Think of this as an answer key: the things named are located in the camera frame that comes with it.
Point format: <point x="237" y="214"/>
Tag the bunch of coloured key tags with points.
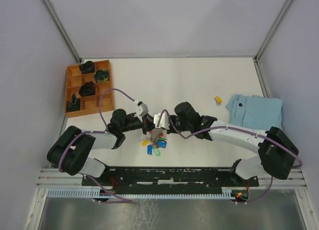
<point x="154" y="145"/>

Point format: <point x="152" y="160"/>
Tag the dark green rolled sock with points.
<point x="74" y="104"/>

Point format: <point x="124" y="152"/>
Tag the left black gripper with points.
<point x="148" y="123"/>

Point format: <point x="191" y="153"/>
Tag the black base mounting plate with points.
<point x="172" y="180"/>

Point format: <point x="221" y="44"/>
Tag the orange wooden compartment tray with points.
<point x="103" y="100"/>

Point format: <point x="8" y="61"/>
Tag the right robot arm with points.
<point x="275" y="154"/>

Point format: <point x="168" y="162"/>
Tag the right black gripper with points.
<point x="170" y="130"/>

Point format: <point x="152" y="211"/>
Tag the green black rolled sock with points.
<point x="102" y="75"/>

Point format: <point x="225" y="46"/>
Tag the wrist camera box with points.
<point x="141" y="108"/>
<point x="161" y="121"/>

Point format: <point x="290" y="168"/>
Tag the yellow key tag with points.
<point x="218" y="100"/>

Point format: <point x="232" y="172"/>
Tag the black red rolled sock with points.
<point x="88" y="89"/>

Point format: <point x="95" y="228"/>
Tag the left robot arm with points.
<point x="70" y="153"/>

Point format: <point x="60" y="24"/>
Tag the black rolled sock top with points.
<point x="87" y="67"/>

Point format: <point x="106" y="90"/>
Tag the light blue folded cloth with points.
<point x="255" y="112"/>

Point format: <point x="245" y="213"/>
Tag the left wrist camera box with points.
<point x="141" y="108"/>

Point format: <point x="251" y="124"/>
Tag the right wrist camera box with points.
<point x="161" y="121"/>

